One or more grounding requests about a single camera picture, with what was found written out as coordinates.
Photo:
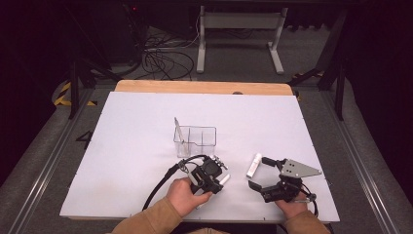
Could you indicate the black metal stand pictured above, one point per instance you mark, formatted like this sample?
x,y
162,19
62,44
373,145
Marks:
x,y
334,65
78,71

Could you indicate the yellow black hazard tape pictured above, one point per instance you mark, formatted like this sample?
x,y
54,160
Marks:
x,y
63,97

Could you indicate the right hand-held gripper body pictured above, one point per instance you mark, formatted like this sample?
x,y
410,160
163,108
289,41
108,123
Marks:
x,y
289,182

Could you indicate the white tube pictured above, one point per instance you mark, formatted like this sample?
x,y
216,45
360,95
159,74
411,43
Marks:
x,y
254,165

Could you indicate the clear plastic organizer box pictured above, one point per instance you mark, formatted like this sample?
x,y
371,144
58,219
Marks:
x,y
201,143

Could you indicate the white metal desk frame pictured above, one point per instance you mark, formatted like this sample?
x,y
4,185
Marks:
x,y
240,20

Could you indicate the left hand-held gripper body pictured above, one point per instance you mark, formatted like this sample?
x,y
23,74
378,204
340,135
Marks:
x,y
207,175

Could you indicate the person's left hand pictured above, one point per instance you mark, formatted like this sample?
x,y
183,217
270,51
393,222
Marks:
x,y
183,200

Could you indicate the person's right hand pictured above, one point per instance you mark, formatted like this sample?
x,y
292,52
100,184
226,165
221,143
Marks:
x,y
292,208

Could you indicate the clear silver pen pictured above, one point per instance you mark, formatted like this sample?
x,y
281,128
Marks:
x,y
179,133

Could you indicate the aluminium floor rail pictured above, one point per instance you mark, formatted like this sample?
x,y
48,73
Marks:
x,y
48,169
363,169

